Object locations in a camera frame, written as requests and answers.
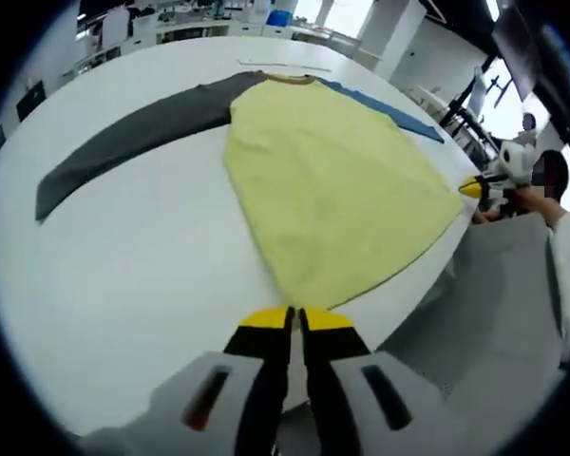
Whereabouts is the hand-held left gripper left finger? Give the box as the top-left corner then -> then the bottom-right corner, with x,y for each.
146,306 -> 295,456

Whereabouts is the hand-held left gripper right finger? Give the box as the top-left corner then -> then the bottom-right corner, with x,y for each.
297,307 -> 452,456

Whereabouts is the yellow blue grey garment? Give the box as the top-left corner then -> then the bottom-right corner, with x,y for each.
34,69 -> 466,310

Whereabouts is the person's right hand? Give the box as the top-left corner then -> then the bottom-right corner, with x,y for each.
505,182 -> 545,213

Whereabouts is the black monitor stand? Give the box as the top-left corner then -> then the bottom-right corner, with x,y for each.
439,52 -> 501,143

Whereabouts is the white side desk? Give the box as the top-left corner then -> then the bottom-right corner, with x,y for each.
406,85 -> 485,158

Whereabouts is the large dark screen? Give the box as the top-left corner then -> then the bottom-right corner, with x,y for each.
491,9 -> 550,102

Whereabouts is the person's white printed shirt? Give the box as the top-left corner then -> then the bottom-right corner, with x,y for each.
548,208 -> 570,376

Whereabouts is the white square pillar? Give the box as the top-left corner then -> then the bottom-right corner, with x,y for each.
360,0 -> 428,72

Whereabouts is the white workbench row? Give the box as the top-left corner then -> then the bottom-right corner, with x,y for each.
70,13 -> 362,56

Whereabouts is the white cabinet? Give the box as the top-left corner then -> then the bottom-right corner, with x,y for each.
102,5 -> 133,47

